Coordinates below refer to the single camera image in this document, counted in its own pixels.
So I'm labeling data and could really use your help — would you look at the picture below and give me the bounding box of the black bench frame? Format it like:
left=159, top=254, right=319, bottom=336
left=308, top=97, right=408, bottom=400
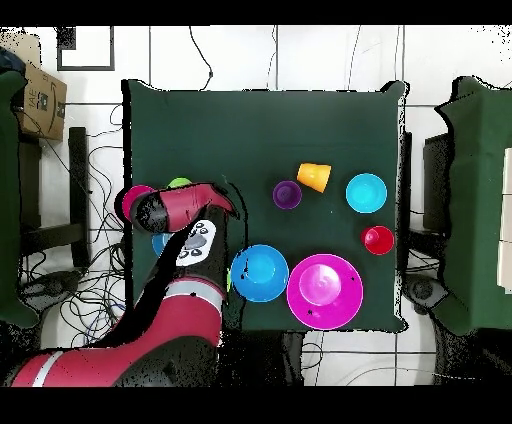
left=17, top=126, right=91, bottom=269

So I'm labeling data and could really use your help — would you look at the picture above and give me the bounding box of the small cyan bowl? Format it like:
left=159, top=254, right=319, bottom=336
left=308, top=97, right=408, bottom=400
left=345, top=172, right=389, bottom=214

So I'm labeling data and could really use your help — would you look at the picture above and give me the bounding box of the dark green table cloth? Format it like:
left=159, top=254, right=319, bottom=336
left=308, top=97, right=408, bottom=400
left=121, top=78, right=410, bottom=334

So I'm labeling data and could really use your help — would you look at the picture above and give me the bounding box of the translucent blue bowl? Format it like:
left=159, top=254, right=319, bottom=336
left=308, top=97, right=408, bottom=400
left=150, top=232, right=174, bottom=257

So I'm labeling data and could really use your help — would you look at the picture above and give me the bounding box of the orange cup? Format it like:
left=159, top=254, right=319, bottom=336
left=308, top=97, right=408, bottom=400
left=296, top=162, right=333, bottom=194

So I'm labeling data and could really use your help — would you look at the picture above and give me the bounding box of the white box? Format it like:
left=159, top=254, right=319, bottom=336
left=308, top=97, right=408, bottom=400
left=496, top=147, right=512, bottom=295

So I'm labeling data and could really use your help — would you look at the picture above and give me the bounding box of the small red bowl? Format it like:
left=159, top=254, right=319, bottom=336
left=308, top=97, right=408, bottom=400
left=121, top=184, right=156, bottom=223

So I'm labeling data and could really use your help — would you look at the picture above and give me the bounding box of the red cup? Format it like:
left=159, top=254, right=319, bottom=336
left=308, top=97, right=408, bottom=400
left=360, top=225, right=396, bottom=256

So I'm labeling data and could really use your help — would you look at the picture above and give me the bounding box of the large blue bowl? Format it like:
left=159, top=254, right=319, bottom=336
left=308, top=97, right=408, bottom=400
left=230, top=244, right=290, bottom=304

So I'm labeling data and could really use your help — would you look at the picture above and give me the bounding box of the green cloth covered table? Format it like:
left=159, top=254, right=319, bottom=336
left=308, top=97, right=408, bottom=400
left=435, top=75, right=512, bottom=335
left=0, top=69, right=41, bottom=329

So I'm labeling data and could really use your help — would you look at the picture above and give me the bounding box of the black floor cable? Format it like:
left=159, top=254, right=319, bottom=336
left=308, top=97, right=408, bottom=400
left=188, top=25, right=214, bottom=92

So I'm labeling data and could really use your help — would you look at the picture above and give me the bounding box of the black box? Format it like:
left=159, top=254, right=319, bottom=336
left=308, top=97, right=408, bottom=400
left=422, top=133, right=453, bottom=233

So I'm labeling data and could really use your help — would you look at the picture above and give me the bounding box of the black square floor frame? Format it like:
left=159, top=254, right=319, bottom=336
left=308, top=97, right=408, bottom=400
left=56, top=25, right=116, bottom=72

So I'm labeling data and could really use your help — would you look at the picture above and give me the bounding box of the purple cup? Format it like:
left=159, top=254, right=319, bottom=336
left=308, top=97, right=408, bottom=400
left=272, top=179, right=304, bottom=210

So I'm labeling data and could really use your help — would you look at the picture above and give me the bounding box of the cardboard box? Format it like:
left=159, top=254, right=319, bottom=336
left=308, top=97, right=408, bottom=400
left=15, top=61, right=68, bottom=142

